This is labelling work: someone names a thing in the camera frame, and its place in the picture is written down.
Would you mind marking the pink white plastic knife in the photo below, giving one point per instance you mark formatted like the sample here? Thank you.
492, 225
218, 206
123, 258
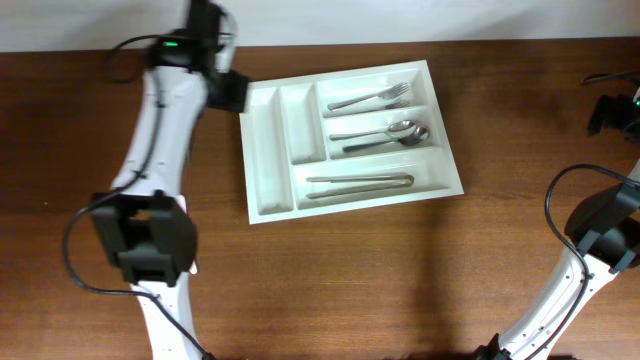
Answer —
181, 200

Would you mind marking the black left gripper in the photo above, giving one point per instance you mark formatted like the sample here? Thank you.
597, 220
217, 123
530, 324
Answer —
236, 102

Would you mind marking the large steel spoon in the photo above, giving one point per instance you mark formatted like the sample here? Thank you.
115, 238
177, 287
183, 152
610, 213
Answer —
418, 135
394, 130

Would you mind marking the white plastic cutlery tray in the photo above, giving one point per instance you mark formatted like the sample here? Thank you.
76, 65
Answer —
285, 133

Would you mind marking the steel fork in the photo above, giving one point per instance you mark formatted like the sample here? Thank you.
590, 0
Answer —
394, 105
387, 94

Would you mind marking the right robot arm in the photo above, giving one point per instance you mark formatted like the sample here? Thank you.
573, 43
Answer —
601, 240

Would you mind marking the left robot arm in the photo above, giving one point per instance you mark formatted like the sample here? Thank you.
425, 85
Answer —
142, 222

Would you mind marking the steel fork in tray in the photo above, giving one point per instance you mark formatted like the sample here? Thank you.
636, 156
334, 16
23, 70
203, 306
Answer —
387, 94

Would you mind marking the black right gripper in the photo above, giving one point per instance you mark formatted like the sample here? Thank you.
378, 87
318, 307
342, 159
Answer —
616, 105

